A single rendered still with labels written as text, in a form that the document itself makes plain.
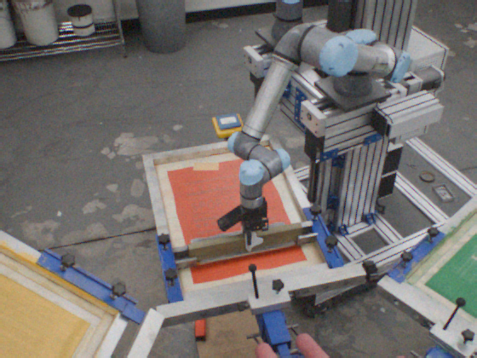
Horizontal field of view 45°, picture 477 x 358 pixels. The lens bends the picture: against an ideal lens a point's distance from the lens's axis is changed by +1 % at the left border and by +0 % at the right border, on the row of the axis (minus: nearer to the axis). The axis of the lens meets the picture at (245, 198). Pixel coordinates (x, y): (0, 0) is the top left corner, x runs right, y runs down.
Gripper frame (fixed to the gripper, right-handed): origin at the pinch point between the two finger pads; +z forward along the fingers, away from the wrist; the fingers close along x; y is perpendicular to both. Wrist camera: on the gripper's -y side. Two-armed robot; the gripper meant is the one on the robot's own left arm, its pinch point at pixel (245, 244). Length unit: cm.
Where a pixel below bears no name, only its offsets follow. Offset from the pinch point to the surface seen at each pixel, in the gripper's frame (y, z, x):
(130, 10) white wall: -12, 82, 369
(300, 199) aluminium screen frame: 26.5, 2.1, 18.4
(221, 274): -10.5, 5.8, -6.3
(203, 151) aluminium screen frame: -4, 2, 58
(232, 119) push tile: 14, 4, 78
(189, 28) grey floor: 38, 101, 358
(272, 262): 8.1, 5.7, -6.2
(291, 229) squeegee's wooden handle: 16.3, -4.5, -1.6
